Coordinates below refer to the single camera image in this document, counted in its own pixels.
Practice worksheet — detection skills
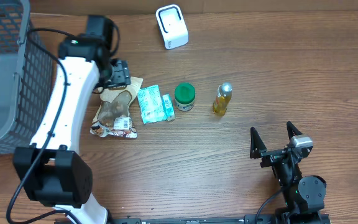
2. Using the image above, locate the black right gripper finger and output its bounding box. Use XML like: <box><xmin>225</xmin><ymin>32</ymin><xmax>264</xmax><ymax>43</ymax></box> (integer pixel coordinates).
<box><xmin>250</xmin><ymin>127</ymin><xmax>267</xmax><ymax>159</ymax></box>
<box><xmin>286</xmin><ymin>121</ymin><xmax>303</xmax><ymax>139</ymax></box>

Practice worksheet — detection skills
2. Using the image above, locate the teal wet wipes pack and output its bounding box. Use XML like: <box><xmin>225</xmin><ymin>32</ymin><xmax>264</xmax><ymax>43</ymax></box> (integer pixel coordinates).
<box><xmin>137</xmin><ymin>85</ymin><xmax>167</xmax><ymax>124</ymax></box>

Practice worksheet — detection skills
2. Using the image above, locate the brown snack bag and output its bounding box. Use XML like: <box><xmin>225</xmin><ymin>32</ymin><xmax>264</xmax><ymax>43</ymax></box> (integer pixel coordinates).
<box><xmin>89</xmin><ymin>77</ymin><xmax>143</xmax><ymax>139</ymax></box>

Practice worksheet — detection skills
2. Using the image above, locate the yellow dish soap bottle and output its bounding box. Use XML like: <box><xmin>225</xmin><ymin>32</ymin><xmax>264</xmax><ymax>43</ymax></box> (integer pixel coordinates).
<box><xmin>213</xmin><ymin>82</ymin><xmax>232</xmax><ymax>116</ymax></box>

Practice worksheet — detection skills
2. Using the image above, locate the small teal tissue pack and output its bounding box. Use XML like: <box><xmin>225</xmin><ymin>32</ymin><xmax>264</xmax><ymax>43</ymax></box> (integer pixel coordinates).
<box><xmin>162</xmin><ymin>94</ymin><xmax>175</xmax><ymax>121</ymax></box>

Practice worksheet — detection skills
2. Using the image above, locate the green lid jar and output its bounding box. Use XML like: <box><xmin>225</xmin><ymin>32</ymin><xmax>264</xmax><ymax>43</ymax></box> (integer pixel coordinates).
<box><xmin>174</xmin><ymin>83</ymin><xmax>196</xmax><ymax>111</ymax></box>

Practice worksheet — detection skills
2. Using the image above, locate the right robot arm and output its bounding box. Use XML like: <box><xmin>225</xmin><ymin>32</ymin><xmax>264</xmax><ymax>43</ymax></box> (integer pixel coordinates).
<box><xmin>244</xmin><ymin>121</ymin><xmax>331</xmax><ymax>223</ymax></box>

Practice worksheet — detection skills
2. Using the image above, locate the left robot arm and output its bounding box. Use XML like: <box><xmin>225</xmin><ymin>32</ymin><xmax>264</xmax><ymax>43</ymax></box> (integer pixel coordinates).
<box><xmin>13</xmin><ymin>15</ymin><xmax>131</xmax><ymax>223</ymax></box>

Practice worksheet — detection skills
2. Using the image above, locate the white barcode scanner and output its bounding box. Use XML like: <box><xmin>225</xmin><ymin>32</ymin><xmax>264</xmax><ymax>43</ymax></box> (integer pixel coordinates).
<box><xmin>155</xmin><ymin>4</ymin><xmax>189</xmax><ymax>50</ymax></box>

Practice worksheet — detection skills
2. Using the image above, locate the grey plastic mesh basket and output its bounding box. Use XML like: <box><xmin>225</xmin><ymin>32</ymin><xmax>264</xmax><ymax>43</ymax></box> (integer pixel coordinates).
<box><xmin>0</xmin><ymin>0</ymin><xmax>53</xmax><ymax>154</ymax></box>

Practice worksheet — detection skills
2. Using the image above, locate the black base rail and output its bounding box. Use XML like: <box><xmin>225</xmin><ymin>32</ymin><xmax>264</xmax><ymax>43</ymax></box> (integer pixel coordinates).
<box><xmin>54</xmin><ymin>215</ymin><xmax>331</xmax><ymax>224</ymax></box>

